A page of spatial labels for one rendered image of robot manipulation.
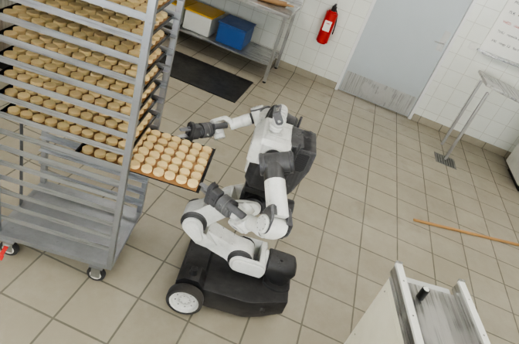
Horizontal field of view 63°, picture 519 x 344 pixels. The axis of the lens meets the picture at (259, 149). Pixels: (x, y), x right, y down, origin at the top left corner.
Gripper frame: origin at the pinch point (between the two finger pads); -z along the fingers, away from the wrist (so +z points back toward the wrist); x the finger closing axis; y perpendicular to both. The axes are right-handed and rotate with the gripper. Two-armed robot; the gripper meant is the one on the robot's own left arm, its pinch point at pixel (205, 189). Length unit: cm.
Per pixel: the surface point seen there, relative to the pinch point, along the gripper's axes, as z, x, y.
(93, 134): -49, 10, 27
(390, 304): 95, 4, -9
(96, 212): -63, -63, 7
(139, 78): -28, 49, 25
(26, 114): -74, 10, 44
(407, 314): 101, 12, -1
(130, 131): -27.8, 23.5, 25.2
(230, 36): -211, -45, -287
